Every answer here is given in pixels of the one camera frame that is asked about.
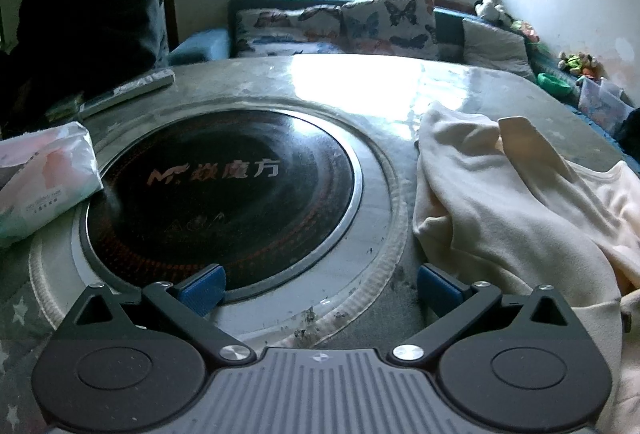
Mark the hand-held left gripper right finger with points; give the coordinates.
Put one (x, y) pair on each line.
(436, 289)

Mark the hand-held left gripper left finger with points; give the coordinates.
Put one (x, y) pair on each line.
(205, 288)

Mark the cream garment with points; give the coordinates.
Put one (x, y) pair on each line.
(500, 204)

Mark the round black table heater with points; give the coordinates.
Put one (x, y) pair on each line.
(220, 199)

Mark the tissue pack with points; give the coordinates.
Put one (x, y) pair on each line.
(45, 179)

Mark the grey remote control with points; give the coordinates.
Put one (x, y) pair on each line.
(127, 89)

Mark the green bowl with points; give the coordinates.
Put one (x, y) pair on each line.
(554, 84)

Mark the grey pillow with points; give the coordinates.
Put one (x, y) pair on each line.
(495, 47)

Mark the clear plastic box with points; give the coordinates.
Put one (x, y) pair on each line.
(600, 99)

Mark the blue sofa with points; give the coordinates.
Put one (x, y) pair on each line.
(450, 29)

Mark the butterfly print cushion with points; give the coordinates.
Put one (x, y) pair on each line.
(390, 27)
(285, 29)

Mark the colourful plush toys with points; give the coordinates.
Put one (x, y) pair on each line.
(579, 63)

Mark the orange green toy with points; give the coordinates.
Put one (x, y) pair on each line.
(526, 30)

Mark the panda plush toy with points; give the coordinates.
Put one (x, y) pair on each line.
(490, 9)

